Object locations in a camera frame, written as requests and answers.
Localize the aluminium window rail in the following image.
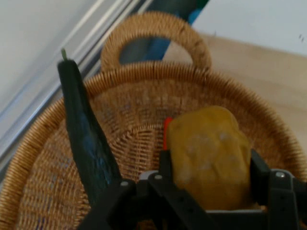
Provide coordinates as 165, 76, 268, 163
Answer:
0, 0, 154, 168

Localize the yellow-brown potato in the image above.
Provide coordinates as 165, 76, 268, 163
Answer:
166, 105, 253, 212

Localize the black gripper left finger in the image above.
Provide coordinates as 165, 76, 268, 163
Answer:
78, 149, 218, 230

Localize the red chili pepper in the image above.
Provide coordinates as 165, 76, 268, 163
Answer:
163, 116, 173, 151

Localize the dark green cucumber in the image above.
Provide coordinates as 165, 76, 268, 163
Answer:
57, 48, 121, 209

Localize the round wicker basket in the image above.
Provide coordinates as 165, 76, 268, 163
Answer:
0, 11, 307, 230

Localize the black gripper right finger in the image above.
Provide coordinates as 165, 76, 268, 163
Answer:
249, 149, 307, 230

